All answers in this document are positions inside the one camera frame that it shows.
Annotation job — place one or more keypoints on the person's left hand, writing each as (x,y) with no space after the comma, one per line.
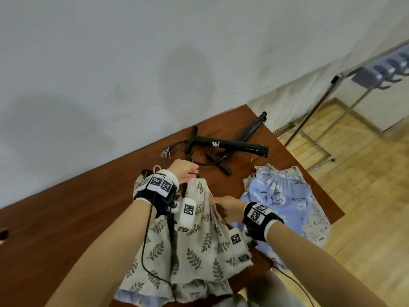
(182,171)

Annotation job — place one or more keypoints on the person's right forearm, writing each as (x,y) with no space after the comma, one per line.
(319,271)

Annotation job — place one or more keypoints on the metal clothes rack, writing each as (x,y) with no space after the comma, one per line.
(306,121)

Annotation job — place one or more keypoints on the purple hook rail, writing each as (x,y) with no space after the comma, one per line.
(367,76)

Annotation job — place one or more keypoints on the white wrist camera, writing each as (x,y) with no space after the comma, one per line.
(239,244)
(187,215)

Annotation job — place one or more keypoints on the black tripod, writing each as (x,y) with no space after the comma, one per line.
(146,173)

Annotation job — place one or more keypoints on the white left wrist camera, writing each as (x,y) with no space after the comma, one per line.
(187,215)

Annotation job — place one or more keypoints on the person's left forearm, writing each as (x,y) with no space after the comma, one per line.
(102,258)

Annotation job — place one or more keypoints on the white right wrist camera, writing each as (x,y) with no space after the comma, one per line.
(239,244)

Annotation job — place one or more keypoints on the person's right hand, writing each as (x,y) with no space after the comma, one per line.
(230,207)

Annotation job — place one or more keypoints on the black bike pumps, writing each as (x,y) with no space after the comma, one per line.
(252,127)

